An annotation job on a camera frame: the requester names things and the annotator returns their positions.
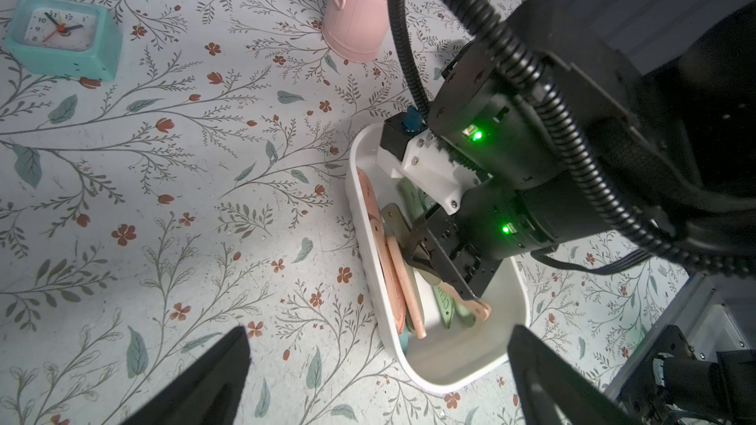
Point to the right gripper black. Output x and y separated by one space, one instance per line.
466 249

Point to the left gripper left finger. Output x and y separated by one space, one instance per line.
208 392

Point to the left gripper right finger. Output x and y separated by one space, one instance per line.
550 390

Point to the pink folding fruit knife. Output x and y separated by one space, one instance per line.
395 293

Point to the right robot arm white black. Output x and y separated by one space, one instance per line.
570 140

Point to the green folding knife in box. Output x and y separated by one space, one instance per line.
451 310

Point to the salmon pink folding knife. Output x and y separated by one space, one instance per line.
480 309

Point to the white storage box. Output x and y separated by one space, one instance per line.
447 359

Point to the floral table mat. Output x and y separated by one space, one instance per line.
202 189

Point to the pink pen holder cup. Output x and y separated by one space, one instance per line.
356 29

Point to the teal alarm clock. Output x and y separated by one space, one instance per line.
64 38

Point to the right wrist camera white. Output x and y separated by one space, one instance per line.
408 149

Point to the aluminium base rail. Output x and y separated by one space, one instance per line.
698 361

